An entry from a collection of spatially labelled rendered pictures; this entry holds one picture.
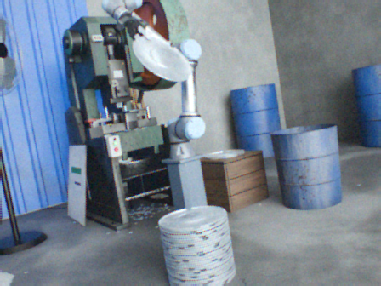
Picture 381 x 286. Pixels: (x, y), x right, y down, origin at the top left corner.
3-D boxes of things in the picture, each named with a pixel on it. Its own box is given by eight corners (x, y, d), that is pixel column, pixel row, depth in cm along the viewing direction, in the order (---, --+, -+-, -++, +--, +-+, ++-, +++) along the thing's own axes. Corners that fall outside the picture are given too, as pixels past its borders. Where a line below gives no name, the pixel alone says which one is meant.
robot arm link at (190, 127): (193, 139, 208) (188, 44, 207) (207, 139, 195) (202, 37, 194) (174, 140, 201) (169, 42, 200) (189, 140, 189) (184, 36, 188)
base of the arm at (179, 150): (201, 154, 210) (197, 137, 209) (180, 159, 200) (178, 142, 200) (184, 154, 222) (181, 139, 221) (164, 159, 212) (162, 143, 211)
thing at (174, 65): (196, 64, 173) (197, 62, 172) (181, 92, 150) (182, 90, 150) (145, 30, 168) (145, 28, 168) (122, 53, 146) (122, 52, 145)
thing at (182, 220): (218, 203, 169) (218, 202, 169) (233, 220, 140) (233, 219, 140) (157, 215, 166) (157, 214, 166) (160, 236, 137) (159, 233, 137)
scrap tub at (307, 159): (358, 195, 230) (349, 122, 226) (321, 214, 206) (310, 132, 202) (304, 190, 265) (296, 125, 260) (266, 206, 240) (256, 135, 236)
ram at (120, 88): (133, 95, 269) (127, 55, 267) (115, 97, 261) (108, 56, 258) (123, 98, 283) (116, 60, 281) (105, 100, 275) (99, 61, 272)
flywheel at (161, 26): (139, 7, 326) (150, 86, 336) (119, 6, 314) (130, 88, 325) (185, -18, 268) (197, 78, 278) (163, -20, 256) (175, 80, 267)
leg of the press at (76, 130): (132, 226, 245) (108, 94, 237) (116, 231, 238) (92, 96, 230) (86, 208, 320) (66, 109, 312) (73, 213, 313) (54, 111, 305)
